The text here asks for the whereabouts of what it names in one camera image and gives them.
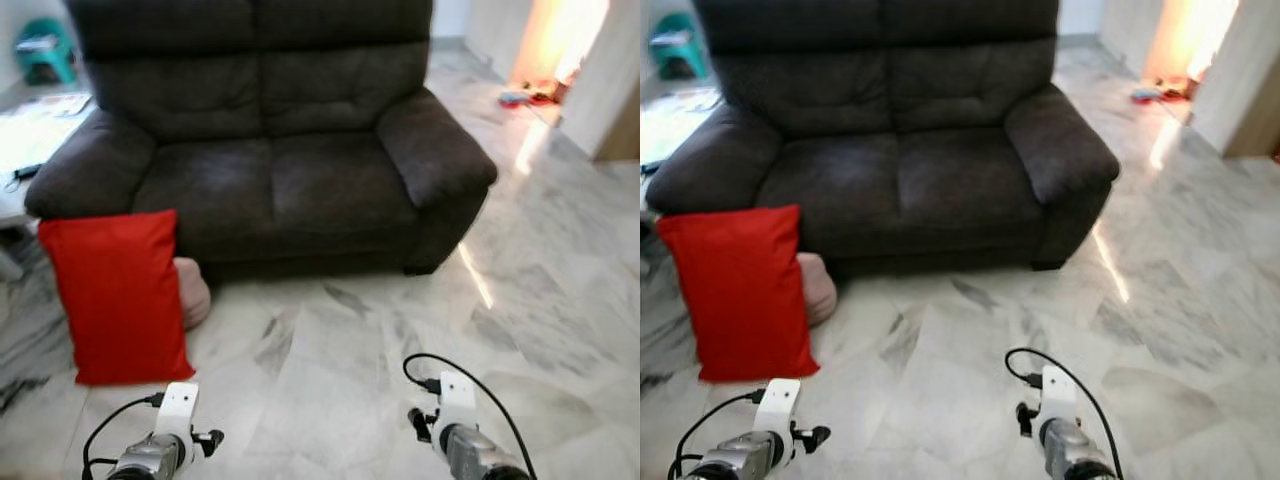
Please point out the red pillow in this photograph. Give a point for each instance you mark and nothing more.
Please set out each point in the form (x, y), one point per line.
(120, 300)
(745, 295)

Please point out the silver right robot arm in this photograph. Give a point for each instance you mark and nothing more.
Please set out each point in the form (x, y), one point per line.
(1070, 452)
(475, 455)

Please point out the dark brown two-seat sofa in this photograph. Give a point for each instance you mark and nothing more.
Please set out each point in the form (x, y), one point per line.
(900, 165)
(270, 170)

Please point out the colourful toys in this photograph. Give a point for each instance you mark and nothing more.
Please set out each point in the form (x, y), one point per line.
(530, 97)
(1162, 93)

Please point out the white side table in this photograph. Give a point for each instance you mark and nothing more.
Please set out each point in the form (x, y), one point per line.
(30, 140)
(665, 125)

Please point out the papers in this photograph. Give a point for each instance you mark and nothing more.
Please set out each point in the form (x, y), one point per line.
(55, 104)
(690, 99)

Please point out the green plastic stool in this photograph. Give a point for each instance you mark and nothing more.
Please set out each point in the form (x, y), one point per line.
(678, 45)
(45, 50)

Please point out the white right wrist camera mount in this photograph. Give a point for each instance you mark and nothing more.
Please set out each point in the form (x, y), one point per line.
(458, 398)
(1060, 392)

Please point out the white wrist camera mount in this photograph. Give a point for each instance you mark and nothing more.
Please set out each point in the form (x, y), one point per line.
(458, 398)
(178, 408)
(1060, 392)
(780, 405)

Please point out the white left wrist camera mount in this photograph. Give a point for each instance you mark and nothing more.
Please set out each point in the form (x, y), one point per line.
(178, 408)
(780, 405)

